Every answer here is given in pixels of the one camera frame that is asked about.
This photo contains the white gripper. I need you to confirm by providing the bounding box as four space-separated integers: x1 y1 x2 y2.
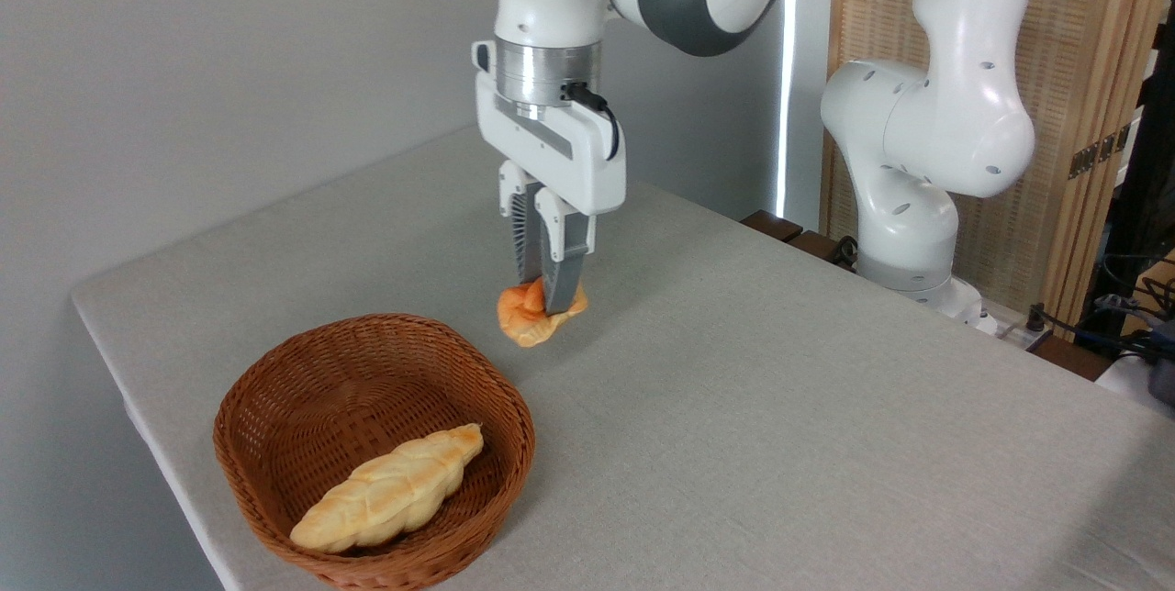
472 40 628 317

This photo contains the round orange bread roll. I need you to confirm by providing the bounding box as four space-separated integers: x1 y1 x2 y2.
497 277 589 349

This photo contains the long braided bread loaf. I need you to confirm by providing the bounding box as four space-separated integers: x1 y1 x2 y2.
290 423 485 555

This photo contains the grey tablecloth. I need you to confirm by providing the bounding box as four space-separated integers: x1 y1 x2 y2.
72 125 1175 591

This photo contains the white vertical light strip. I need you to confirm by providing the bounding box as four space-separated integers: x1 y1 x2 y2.
774 0 800 220

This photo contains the brown wicker basket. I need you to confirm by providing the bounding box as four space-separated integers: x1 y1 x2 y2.
213 314 536 591

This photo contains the white power strip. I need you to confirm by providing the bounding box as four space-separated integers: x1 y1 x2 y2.
973 311 1049 351

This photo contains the brass screen hinge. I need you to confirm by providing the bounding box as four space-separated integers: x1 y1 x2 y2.
1068 125 1132 181

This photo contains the blue grey box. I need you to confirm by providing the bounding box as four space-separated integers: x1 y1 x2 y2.
1147 316 1175 406

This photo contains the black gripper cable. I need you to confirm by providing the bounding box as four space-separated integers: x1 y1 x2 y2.
565 82 621 162

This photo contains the black cable bundle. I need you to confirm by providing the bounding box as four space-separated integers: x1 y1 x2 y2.
1028 251 1175 362

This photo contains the black shelf frame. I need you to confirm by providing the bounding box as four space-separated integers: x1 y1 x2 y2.
1083 0 1175 335

